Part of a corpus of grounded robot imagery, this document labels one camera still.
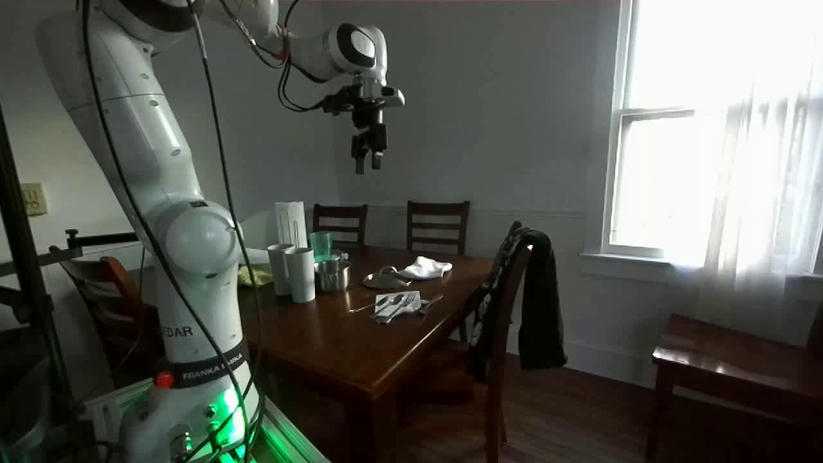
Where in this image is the dark wooden slat-back chair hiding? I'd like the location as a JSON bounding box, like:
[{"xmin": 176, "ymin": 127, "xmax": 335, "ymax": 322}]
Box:
[
  {"xmin": 309, "ymin": 201, "xmax": 370, "ymax": 252},
  {"xmin": 403, "ymin": 198, "xmax": 473, "ymax": 261}
]

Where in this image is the dark wooden side bench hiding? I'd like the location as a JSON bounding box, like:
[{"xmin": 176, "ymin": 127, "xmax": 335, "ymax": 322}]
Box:
[{"xmin": 645, "ymin": 311, "xmax": 823, "ymax": 463}]

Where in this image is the beige wall outlet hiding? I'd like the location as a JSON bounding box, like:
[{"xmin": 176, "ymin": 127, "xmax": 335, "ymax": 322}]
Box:
[{"xmin": 21, "ymin": 180, "xmax": 51, "ymax": 218}]

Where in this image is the reddish brown wooden chair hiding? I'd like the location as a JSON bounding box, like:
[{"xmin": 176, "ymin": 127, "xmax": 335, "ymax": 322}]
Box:
[{"xmin": 60, "ymin": 255, "xmax": 164, "ymax": 389}]

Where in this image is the white serviette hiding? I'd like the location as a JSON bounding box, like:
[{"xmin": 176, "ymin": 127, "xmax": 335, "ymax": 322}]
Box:
[{"xmin": 370, "ymin": 289, "xmax": 430, "ymax": 327}]

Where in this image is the bright white-framed window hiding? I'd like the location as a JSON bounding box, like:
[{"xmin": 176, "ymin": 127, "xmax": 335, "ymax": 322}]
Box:
[{"xmin": 600, "ymin": 0, "xmax": 823, "ymax": 271}]

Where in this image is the long black robot cable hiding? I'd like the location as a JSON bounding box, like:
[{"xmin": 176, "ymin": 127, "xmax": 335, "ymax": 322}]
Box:
[{"xmin": 77, "ymin": 0, "xmax": 259, "ymax": 463}]

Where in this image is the white paper towel roll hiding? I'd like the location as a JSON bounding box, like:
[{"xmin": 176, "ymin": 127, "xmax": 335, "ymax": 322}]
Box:
[{"xmin": 273, "ymin": 201, "xmax": 309, "ymax": 252}]

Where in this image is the yellow cloth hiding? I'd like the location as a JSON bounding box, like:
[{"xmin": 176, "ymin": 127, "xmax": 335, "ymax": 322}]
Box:
[{"xmin": 236, "ymin": 264, "xmax": 275, "ymax": 290}]

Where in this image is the green plastic cup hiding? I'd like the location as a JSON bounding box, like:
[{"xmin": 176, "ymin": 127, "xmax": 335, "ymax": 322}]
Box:
[{"xmin": 309, "ymin": 230, "xmax": 335, "ymax": 264}]

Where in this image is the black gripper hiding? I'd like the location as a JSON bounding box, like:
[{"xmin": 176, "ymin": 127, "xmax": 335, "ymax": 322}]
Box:
[{"xmin": 347, "ymin": 100, "xmax": 392, "ymax": 178}]

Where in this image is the dark wooden dining table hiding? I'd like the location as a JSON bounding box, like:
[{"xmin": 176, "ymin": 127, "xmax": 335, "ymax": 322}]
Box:
[{"xmin": 236, "ymin": 245, "xmax": 498, "ymax": 463}]

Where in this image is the grey metal dish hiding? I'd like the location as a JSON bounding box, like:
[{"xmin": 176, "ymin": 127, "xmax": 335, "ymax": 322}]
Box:
[{"xmin": 361, "ymin": 264, "xmax": 416, "ymax": 294}]

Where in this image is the dark jacket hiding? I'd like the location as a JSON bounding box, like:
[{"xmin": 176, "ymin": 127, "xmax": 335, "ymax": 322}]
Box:
[{"xmin": 514, "ymin": 227, "xmax": 572, "ymax": 372}]

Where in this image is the metal cutlery piece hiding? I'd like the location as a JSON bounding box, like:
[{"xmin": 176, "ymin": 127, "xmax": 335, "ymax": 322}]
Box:
[{"xmin": 384, "ymin": 297, "xmax": 424, "ymax": 322}]

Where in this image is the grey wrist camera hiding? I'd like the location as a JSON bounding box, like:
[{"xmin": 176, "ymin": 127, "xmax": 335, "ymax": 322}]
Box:
[{"xmin": 374, "ymin": 82, "xmax": 408, "ymax": 114}]

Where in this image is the metal pot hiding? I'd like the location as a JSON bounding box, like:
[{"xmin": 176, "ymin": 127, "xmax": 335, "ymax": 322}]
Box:
[{"xmin": 316, "ymin": 249, "xmax": 353, "ymax": 297}]

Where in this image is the sheer white curtain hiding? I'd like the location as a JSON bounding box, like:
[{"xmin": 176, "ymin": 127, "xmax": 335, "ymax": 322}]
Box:
[{"xmin": 698, "ymin": 0, "xmax": 823, "ymax": 294}]

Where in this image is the black stand pole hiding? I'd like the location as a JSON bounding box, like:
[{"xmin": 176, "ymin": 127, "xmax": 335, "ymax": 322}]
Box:
[{"xmin": 0, "ymin": 111, "xmax": 79, "ymax": 463}]

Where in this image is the dark wooden chair with jacket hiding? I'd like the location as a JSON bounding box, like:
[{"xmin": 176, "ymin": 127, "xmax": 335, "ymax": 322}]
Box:
[{"xmin": 402, "ymin": 218, "xmax": 537, "ymax": 463}]

